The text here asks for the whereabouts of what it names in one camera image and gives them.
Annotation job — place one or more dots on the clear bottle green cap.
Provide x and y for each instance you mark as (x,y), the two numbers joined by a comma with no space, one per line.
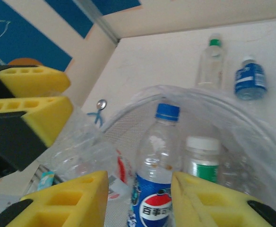
(211,63)

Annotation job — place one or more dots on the pepsi bottle blue cap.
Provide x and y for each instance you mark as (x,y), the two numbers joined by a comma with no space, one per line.
(157,151)

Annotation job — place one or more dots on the aluminium frame rail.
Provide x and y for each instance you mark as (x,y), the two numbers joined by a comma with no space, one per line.
(1,201)

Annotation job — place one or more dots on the blue scissors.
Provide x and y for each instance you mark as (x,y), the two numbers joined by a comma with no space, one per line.
(100,106)

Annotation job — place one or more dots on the aluminium frame post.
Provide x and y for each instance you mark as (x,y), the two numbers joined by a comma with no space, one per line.
(97,16)

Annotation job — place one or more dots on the light blue wipes pack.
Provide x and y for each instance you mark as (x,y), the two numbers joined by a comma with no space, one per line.
(45,179)

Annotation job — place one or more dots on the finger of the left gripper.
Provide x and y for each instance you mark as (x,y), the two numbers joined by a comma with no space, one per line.
(34,80)
(22,127)

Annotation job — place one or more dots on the clear bottle red white label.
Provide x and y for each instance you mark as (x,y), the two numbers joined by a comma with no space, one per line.
(86,151)

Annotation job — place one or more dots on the mesh bin with plastic liner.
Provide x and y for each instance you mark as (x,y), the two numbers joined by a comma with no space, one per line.
(258,132)

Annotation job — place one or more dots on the blue label bottle white cap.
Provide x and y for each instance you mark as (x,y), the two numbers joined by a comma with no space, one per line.
(250,79)

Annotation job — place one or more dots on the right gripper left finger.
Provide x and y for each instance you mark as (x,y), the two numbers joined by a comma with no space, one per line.
(69,203)

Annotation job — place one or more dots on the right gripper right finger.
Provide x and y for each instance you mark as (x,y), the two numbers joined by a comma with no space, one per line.
(211,208)

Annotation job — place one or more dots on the small clear unlabelled bottle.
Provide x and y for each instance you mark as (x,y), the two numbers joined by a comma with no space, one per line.
(237,175)

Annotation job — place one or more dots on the green label bottle white cap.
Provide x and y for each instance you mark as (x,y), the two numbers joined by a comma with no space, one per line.
(203,163)

